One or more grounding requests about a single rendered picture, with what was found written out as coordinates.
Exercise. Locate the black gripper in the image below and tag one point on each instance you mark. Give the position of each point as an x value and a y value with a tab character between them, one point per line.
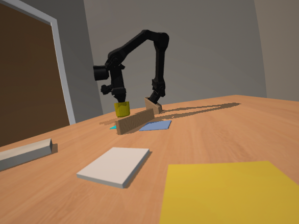
119	90

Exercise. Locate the yellow cup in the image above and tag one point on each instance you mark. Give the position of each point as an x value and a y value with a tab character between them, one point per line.
122	109

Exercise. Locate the long wooden bar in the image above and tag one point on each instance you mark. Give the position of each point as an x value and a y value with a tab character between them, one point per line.
128	123

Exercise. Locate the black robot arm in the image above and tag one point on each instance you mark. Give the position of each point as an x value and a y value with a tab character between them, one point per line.
116	57

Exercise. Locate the yellow flat pad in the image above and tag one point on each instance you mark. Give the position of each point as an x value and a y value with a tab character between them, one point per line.
229	193

